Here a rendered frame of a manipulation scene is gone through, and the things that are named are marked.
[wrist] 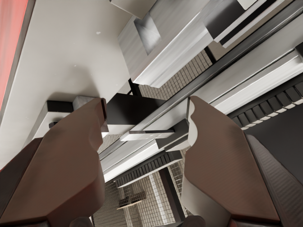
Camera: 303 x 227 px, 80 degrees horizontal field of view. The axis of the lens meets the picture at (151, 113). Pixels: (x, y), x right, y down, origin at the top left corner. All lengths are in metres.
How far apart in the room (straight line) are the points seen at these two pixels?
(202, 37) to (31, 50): 0.25
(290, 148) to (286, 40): 0.36
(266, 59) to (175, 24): 0.26
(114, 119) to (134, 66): 0.38
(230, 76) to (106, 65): 0.28
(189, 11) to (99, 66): 0.21
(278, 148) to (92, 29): 0.62
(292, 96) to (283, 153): 0.21
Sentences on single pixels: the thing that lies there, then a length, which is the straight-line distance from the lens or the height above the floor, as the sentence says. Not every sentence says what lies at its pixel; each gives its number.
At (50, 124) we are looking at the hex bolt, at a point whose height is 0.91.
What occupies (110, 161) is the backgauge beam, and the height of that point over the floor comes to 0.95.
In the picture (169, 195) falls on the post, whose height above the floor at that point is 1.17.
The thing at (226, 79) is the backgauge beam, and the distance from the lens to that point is 0.48.
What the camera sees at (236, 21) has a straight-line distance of 0.22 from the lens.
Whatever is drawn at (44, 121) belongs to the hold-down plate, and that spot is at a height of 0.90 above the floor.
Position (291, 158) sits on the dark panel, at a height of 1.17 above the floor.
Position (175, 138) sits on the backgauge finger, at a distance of 0.48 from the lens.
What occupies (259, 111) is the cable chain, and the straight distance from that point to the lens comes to 0.59.
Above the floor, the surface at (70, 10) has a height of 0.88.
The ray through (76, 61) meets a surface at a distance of 0.36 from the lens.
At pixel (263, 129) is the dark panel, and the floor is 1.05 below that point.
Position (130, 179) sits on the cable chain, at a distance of 0.95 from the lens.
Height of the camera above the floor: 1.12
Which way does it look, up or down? 23 degrees down
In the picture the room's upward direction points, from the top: 160 degrees clockwise
